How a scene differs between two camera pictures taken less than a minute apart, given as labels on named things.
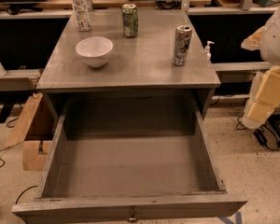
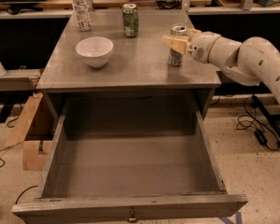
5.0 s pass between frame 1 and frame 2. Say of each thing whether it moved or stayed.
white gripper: moved
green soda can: stayed
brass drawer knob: stayed
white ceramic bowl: stayed
